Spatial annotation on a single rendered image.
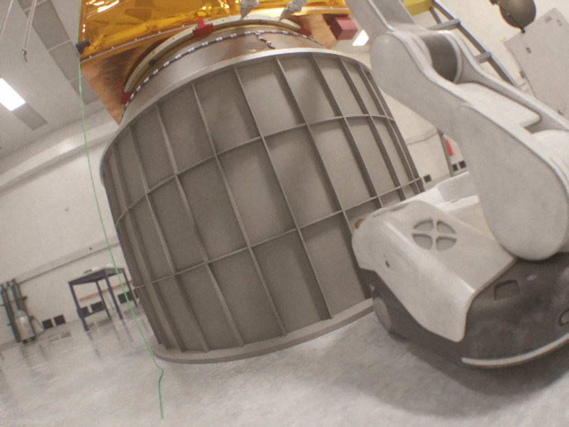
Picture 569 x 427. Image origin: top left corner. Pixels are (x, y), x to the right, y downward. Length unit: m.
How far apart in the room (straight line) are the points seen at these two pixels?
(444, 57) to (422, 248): 0.42
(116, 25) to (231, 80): 1.05
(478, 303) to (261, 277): 0.79
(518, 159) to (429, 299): 0.27
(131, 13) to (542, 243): 2.15
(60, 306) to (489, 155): 8.16
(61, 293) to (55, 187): 2.76
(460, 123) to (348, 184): 0.74
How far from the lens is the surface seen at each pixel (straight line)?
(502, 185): 0.50
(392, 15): 0.78
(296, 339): 1.05
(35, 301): 8.59
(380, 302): 0.78
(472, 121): 0.51
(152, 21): 1.95
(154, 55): 1.86
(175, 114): 1.28
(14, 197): 9.18
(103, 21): 2.11
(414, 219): 0.59
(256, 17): 1.89
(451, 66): 0.71
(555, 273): 0.50
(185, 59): 1.57
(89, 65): 1.93
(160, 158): 1.28
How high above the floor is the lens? 0.41
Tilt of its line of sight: 3 degrees up
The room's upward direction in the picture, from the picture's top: 21 degrees counter-clockwise
